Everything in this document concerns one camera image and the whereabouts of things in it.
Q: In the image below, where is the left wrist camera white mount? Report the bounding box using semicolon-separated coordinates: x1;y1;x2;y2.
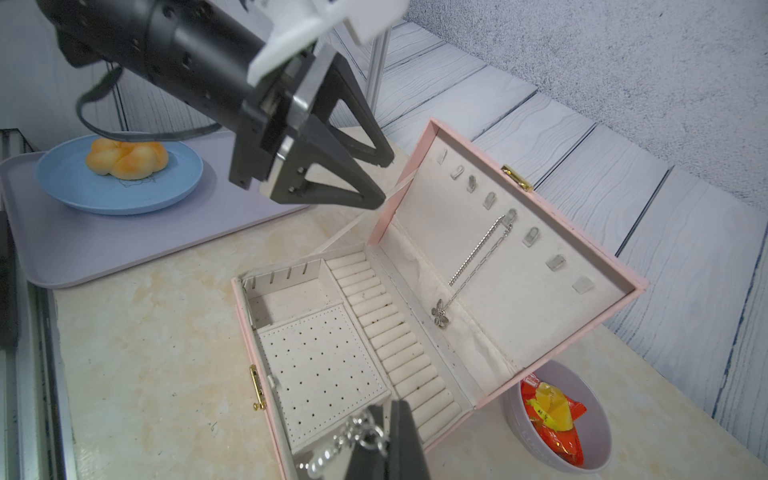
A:
242;0;409;87

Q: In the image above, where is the yellow bread bun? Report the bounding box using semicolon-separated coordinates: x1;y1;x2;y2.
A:
85;138;169;181

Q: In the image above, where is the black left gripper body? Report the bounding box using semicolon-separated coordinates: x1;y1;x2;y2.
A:
37;1;336;189

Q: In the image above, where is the silver pearl jewelry chain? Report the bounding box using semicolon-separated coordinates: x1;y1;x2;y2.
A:
295;409;391;480

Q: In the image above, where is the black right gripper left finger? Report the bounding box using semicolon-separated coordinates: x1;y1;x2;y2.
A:
344;405;389;480

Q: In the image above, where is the red yellow snack packet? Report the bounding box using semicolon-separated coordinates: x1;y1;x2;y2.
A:
520;374;588;467

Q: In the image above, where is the aluminium frame post left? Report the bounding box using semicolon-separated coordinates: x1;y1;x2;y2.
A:
365;27;392;113

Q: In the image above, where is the grey ceramic bowl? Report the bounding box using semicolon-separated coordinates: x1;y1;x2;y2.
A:
501;361;612;474

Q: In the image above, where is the blue plate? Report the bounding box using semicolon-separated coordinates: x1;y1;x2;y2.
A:
36;135;205;216

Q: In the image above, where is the pink jewelry box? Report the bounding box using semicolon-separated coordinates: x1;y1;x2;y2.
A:
233;120;647;479

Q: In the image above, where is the lilac plastic tray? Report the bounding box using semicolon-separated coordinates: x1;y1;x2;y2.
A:
1;133;299;289

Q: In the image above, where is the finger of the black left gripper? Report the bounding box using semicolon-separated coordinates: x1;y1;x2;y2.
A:
312;52;395;168
268;116;385;210

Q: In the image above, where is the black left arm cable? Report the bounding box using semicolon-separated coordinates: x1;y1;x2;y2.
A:
75;64;223;143

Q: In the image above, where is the silver butterfly necklace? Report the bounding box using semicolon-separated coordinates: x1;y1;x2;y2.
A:
430;208;519;329

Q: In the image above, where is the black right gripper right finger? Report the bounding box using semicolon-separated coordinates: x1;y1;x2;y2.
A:
389;400;430;480

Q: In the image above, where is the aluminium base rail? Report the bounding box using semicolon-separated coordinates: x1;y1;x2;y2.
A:
0;127;79;480

